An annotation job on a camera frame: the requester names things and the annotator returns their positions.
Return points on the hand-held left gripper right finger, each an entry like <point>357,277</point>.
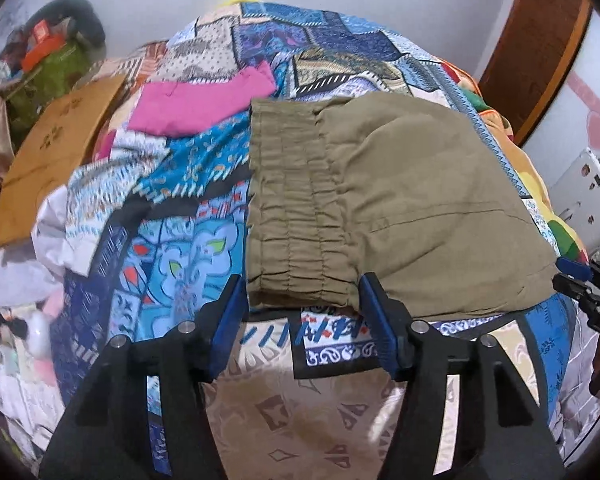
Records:
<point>378,318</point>

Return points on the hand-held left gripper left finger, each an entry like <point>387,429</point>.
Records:
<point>228,314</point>

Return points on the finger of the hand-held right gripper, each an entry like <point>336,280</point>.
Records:
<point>572,268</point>

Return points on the olive green pants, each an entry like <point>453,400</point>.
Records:
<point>380,200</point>

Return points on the blue patchwork printed bedsheet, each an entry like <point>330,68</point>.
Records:
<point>190,220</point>

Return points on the multicolour blanket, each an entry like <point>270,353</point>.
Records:
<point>520,160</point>

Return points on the white patterned cloth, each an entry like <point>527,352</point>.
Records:
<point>80,220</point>

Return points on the pink cloth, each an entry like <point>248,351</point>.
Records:
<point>200,105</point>

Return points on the brown cardboard box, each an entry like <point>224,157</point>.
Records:
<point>55,155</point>

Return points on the green bag with clutter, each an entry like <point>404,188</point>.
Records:
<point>45,55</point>

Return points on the brown wooden door frame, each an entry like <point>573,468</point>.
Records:
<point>535,55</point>

